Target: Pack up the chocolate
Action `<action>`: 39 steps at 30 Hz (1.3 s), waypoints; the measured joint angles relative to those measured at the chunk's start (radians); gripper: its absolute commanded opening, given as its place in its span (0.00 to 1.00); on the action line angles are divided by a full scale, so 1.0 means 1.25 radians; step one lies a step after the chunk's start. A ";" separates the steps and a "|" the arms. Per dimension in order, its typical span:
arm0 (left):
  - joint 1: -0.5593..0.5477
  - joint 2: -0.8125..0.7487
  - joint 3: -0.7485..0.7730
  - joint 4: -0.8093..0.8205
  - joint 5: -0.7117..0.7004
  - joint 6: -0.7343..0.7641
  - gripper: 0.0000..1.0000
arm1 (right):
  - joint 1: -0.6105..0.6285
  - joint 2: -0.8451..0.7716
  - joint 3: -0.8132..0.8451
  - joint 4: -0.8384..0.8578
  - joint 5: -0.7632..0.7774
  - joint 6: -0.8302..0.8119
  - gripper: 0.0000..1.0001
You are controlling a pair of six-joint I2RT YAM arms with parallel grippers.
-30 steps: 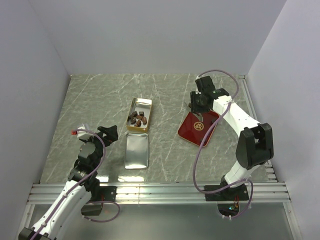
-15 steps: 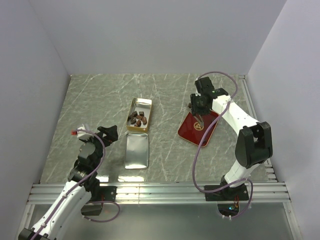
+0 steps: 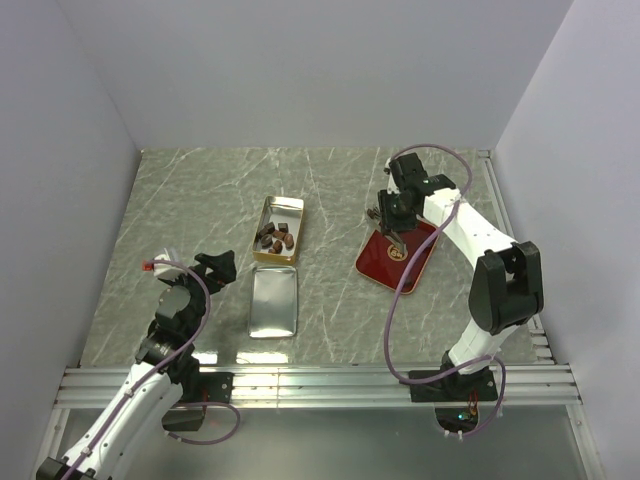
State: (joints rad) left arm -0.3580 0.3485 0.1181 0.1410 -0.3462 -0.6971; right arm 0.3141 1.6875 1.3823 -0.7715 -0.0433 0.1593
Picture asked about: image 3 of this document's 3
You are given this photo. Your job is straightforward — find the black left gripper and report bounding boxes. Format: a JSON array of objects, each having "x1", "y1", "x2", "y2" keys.
[{"x1": 163, "y1": 249, "x2": 235, "y2": 337}]

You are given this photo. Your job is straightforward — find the silver tin lid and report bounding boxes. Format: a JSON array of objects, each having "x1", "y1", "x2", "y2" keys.
[{"x1": 248, "y1": 266, "x2": 298, "y2": 339}]

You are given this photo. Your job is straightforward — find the metal tweezers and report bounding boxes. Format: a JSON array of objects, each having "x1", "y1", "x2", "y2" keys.
[{"x1": 366, "y1": 207, "x2": 407, "y2": 254}]

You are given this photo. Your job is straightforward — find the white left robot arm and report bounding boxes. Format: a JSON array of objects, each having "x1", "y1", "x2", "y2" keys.
[{"x1": 35, "y1": 250, "x2": 239, "y2": 479}]

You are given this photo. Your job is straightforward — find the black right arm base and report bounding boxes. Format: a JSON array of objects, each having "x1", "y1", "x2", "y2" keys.
[{"x1": 409, "y1": 367, "x2": 504, "y2": 440}]

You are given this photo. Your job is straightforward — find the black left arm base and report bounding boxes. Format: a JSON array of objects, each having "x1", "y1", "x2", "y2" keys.
[{"x1": 162, "y1": 372, "x2": 234, "y2": 432}]

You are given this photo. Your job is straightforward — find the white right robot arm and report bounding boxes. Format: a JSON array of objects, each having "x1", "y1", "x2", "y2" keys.
[{"x1": 378, "y1": 153, "x2": 544, "y2": 399}]

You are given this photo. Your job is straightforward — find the red tin tray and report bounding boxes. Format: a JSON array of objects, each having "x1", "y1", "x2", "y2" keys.
[{"x1": 355, "y1": 221, "x2": 436, "y2": 290}]

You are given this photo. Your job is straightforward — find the gold tin box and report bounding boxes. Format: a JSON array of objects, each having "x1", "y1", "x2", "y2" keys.
[{"x1": 251, "y1": 195, "x2": 305, "y2": 266}]

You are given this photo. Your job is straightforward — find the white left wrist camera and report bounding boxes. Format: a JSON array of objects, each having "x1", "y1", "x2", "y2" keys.
[{"x1": 142, "y1": 248, "x2": 183, "y2": 284}]

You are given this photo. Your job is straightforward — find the aluminium right rail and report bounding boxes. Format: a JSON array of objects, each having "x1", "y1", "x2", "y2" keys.
[{"x1": 477, "y1": 148, "x2": 556, "y2": 364}]

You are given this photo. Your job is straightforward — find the aluminium rail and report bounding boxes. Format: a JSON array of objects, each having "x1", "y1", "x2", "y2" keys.
[
  {"x1": 54, "y1": 364, "x2": 582, "y2": 409},
  {"x1": 477, "y1": 148, "x2": 556, "y2": 364}
]

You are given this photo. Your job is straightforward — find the aluminium front rail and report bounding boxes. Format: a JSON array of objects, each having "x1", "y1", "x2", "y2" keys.
[{"x1": 54, "y1": 364, "x2": 582, "y2": 409}]

